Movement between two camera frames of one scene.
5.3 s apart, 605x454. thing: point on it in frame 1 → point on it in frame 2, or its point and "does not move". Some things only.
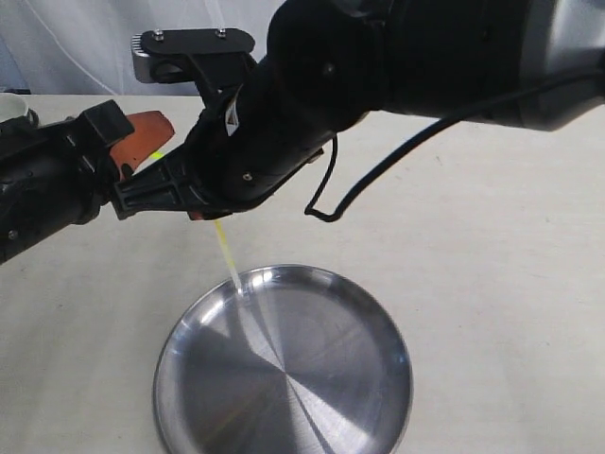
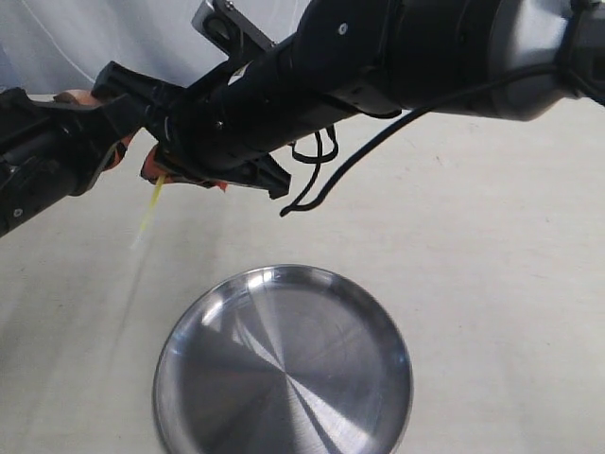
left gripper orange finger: [151, 129] → [77, 96]
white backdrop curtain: [83, 46] does not move
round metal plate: [307, 361] does not move
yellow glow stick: [222, 239] → [149, 210]
